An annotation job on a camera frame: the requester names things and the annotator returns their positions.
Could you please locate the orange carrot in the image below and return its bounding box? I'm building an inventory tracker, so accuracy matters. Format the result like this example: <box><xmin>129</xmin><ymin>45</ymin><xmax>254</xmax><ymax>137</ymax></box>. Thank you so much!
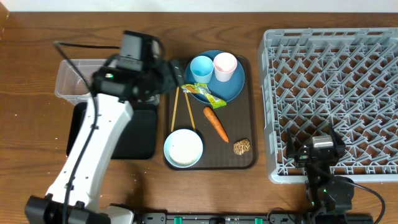
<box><xmin>203</xmin><ymin>107</ymin><xmax>229</xmax><ymax>142</ymax></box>

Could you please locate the light blue cup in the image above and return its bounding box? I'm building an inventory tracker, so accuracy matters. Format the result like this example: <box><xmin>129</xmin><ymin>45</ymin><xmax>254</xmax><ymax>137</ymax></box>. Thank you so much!
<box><xmin>190</xmin><ymin>55</ymin><xmax>214</xmax><ymax>83</ymax></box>

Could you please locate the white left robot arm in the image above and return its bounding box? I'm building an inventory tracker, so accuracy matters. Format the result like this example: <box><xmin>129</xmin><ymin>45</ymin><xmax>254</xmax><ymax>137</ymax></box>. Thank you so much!
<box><xmin>25</xmin><ymin>57</ymin><xmax>185</xmax><ymax>223</ymax></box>

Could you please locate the pink cup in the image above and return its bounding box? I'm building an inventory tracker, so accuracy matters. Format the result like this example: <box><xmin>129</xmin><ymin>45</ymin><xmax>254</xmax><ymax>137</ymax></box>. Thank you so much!
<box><xmin>213</xmin><ymin>52</ymin><xmax>238</xmax><ymax>82</ymax></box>

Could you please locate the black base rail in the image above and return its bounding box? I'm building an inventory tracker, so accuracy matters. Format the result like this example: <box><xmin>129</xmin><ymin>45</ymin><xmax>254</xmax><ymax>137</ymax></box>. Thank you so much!
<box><xmin>132</xmin><ymin>213</ymin><xmax>307</xmax><ymax>224</ymax></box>

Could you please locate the brown serving tray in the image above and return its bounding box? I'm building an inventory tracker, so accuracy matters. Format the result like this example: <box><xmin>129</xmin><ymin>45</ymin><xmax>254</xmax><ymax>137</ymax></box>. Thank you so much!
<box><xmin>165</xmin><ymin>55</ymin><xmax>257</xmax><ymax>170</ymax></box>

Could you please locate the right wooden chopstick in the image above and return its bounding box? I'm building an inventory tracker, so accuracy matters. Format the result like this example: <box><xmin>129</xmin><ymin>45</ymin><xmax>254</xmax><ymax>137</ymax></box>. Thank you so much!
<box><xmin>184</xmin><ymin>92</ymin><xmax>196</xmax><ymax>132</ymax></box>

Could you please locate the clear plastic waste bin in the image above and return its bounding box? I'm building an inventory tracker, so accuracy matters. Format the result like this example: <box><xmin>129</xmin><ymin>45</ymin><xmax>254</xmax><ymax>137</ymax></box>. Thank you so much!
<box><xmin>55</xmin><ymin>59</ymin><xmax>106</xmax><ymax>105</ymax></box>

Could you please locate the light blue bowl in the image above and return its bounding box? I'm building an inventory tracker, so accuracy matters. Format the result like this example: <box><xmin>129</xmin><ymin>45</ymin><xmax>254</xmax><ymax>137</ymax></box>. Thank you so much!
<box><xmin>164</xmin><ymin>129</ymin><xmax>203</xmax><ymax>169</ymax></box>

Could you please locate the brown walnut shell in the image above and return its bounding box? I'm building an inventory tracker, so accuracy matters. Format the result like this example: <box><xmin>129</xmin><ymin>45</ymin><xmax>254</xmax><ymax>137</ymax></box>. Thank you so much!
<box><xmin>233</xmin><ymin>139</ymin><xmax>251</xmax><ymax>156</ymax></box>

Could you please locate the grey dishwasher rack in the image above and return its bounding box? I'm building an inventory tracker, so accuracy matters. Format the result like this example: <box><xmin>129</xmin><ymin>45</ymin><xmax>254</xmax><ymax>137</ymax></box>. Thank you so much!
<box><xmin>257</xmin><ymin>27</ymin><xmax>397</xmax><ymax>184</ymax></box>

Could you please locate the black plastic tray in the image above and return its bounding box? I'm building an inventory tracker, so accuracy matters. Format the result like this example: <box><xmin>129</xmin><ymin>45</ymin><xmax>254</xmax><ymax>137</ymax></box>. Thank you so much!
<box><xmin>66</xmin><ymin>103</ymin><xmax>157</xmax><ymax>160</ymax></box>

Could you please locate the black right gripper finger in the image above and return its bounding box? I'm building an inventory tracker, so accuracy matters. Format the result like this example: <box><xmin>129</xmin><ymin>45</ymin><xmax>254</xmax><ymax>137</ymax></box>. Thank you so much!
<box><xmin>286</xmin><ymin>129</ymin><xmax>295</xmax><ymax>157</ymax></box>
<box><xmin>329</xmin><ymin>124</ymin><xmax>342</xmax><ymax>145</ymax></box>

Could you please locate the green snack wrapper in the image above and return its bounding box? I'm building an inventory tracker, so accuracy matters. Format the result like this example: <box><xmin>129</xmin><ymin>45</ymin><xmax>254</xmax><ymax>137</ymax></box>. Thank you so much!
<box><xmin>181</xmin><ymin>83</ymin><xmax>226</xmax><ymax>109</ymax></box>

